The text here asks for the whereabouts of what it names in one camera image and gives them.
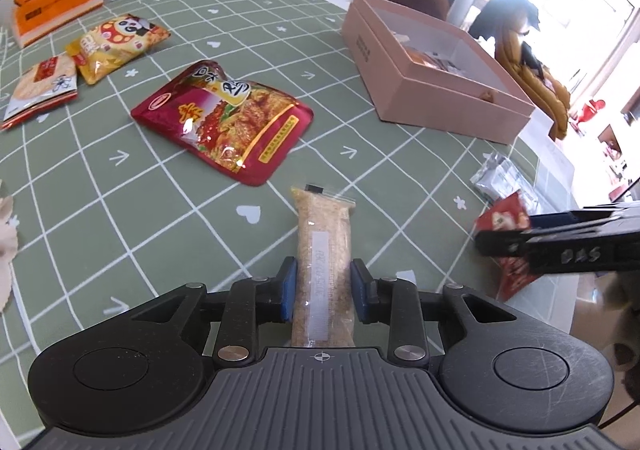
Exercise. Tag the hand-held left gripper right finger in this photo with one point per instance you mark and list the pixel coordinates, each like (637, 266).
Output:
(359, 290)

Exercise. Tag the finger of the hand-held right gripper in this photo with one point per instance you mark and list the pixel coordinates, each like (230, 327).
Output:
(585, 216)
(505, 241)

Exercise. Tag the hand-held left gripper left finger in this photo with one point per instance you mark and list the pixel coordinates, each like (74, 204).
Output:
(288, 290)

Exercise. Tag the small red snack packet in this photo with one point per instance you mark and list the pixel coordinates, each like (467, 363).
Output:
(502, 215)

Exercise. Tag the clear barcode snack packet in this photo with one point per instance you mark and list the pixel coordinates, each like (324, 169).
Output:
(502, 177)

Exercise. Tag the puffed rice bar clear wrapper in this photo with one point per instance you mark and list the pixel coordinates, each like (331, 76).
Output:
(322, 230)

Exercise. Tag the large red snack bag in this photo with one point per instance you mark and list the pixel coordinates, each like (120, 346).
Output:
(225, 124)

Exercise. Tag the pink cardboard box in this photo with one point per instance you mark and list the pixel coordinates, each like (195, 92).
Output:
(400, 89)

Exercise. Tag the yellow panda snack packet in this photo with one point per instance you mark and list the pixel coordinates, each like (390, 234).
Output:
(112, 47)

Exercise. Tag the white red rice cracker packet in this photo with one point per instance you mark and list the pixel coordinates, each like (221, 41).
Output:
(42, 89)

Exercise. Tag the red toy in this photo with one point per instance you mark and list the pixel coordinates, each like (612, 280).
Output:
(590, 112)

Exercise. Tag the green checked tablecloth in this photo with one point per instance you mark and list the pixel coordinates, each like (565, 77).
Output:
(150, 230)

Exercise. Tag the black coat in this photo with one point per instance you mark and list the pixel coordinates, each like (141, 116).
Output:
(505, 12)

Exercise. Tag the orange tissue box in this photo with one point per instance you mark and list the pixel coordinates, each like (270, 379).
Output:
(55, 4)

